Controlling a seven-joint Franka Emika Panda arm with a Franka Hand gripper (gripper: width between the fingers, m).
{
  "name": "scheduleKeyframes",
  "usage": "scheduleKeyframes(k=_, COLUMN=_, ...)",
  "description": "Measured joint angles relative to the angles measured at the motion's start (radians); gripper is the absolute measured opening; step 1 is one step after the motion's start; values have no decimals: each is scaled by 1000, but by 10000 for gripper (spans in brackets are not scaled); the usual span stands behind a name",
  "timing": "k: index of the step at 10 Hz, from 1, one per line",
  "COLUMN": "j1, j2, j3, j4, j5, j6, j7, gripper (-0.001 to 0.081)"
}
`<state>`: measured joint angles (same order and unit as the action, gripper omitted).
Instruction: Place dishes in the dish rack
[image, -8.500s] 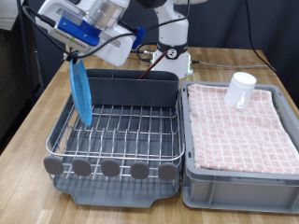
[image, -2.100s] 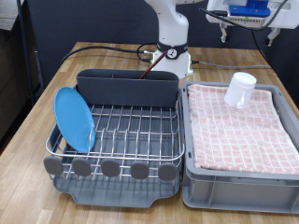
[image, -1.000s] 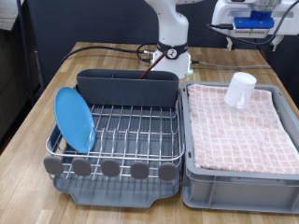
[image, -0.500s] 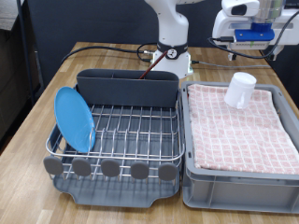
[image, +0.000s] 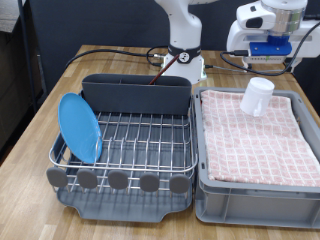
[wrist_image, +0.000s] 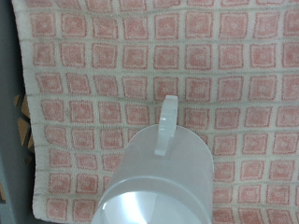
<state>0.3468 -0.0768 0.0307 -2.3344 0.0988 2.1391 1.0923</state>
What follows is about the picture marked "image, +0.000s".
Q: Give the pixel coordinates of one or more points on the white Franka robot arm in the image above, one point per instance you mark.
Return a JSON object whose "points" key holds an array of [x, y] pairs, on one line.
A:
{"points": [[185, 30]]}

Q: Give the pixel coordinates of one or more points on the dark grey cutlery holder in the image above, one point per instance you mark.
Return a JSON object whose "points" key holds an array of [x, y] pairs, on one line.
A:
{"points": [[133, 96]]}

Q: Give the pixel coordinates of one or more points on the grey dish drying rack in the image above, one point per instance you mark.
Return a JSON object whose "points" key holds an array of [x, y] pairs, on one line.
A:
{"points": [[133, 210]]}

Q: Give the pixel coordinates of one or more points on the grey plastic crate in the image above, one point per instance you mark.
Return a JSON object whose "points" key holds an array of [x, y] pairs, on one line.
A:
{"points": [[253, 206]]}

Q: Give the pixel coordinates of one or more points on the blue plate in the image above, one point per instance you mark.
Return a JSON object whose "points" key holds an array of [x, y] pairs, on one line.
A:
{"points": [[78, 128]]}

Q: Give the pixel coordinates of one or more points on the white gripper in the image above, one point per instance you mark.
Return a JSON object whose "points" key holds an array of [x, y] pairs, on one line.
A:
{"points": [[238, 38]]}

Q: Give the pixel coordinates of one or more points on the white mug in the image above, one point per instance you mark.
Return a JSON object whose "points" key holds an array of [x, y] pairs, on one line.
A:
{"points": [[256, 96]]}

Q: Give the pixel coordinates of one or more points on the brown wooden spoon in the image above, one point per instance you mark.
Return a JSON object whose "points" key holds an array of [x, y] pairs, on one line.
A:
{"points": [[163, 69]]}

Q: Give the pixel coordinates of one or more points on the pink checked cloth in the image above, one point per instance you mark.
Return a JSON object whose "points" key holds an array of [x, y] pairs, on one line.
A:
{"points": [[253, 146]]}

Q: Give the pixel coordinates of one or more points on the dark metal frame pole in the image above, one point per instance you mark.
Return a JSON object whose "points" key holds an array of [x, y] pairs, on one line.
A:
{"points": [[28, 60]]}

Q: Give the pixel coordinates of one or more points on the blue mounted wrist camera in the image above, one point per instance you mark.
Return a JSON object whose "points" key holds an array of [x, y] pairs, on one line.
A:
{"points": [[270, 48]]}

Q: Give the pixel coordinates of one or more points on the dark side cabinet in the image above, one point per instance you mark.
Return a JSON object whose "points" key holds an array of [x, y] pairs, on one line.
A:
{"points": [[10, 100]]}

